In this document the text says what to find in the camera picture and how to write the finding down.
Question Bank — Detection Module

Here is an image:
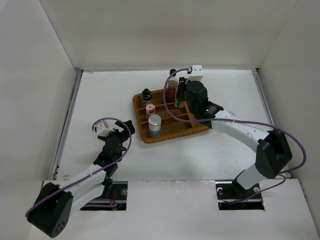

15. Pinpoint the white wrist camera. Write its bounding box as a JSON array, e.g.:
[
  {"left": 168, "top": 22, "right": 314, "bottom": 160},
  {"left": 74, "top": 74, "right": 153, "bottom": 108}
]
[
  {"left": 186, "top": 65, "right": 204, "bottom": 82},
  {"left": 93, "top": 123, "right": 113, "bottom": 137}
]

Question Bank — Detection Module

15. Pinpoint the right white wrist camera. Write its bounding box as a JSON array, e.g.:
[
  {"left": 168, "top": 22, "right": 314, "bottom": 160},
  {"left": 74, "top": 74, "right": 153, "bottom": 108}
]
[{"left": 186, "top": 65, "right": 204, "bottom": 82}]

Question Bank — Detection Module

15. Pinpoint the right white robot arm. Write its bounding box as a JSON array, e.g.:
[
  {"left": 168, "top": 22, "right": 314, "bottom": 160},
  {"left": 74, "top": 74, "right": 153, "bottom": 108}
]
[{"left": 178, "top": 78, "right": 293, "bottom": 198}]

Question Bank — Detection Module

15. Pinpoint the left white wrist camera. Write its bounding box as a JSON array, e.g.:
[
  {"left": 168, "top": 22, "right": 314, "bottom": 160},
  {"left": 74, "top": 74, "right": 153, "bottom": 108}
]
[{"left": 93, "top": 123, "right": 113, "bottom": 137}]

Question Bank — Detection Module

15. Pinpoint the pink-cap spice bottle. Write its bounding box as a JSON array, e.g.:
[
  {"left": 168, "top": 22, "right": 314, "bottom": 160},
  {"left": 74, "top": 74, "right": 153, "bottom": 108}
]
[{"left": 145, "top": 103, "right": 156, "bottom": 121}]

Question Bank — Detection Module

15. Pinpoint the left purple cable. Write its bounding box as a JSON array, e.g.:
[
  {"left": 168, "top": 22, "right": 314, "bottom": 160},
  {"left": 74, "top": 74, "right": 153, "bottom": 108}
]
[{"left": 24, "top": 117, "right": 134, "bottom": 217}]

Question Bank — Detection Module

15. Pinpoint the brown wicker divided basket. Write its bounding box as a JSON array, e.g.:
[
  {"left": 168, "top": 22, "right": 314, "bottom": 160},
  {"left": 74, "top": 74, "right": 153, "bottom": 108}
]
[{"left": 132, "top": 89, "right": 209, "bottom": 144}]

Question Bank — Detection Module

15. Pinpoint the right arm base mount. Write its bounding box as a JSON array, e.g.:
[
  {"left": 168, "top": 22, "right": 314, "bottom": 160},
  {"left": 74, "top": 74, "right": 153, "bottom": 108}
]
[{"left": 215, "top": 180, "right": 265, "bottom": 211}]

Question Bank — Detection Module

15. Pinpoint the tall clear black-cap bottle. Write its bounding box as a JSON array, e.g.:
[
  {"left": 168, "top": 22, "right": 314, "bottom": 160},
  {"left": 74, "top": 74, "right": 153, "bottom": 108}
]
[{"left": 165, "top": 74, "right": 179, "bottom": 103}]

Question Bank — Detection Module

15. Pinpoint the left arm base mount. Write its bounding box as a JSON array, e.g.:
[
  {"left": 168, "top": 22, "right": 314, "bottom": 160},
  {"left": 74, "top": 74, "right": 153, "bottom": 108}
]
[{"left": 80, "top": 181, "right": 129, "bottom": 211}]

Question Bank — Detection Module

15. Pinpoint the silver-lid blue-label jar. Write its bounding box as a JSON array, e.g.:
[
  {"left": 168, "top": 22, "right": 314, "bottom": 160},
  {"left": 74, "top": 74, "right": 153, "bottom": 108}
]
[{"left": 148, "top": 114, "right": 162, "bottom": 137}]

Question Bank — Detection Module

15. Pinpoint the purple cable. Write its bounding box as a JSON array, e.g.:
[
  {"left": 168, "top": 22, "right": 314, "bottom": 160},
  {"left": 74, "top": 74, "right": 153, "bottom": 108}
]
[
  {"left": 24, "top": 117, "right": 134, "bottom": 217},
  {"left": 163, "top": 66, "right": 308, "bottom": 201}
]

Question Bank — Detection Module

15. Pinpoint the black-cap spice bottle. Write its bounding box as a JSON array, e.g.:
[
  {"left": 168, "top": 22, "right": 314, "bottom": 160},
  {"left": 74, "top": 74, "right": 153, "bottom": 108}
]
[{"left": 140, "top": 88, "right": 153, "bottom": 107}]

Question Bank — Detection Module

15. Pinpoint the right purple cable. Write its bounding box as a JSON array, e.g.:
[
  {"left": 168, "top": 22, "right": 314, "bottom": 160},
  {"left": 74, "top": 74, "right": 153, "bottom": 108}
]
[{"left": 163, "top": 66, "right": 308, "bottom": 201}]

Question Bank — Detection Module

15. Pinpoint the yellow-cap red sauce bottle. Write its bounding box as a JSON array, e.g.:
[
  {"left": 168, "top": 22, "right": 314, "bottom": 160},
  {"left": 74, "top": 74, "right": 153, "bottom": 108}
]
[{"left": 174, "top": 88, "right": 185, "bottom": 109}]

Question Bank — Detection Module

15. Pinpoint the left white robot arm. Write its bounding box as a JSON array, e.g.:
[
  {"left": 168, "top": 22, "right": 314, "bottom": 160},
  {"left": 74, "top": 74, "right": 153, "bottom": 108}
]
[{"left": 25, "top": 117, "right": 135, "bottom": 238}]

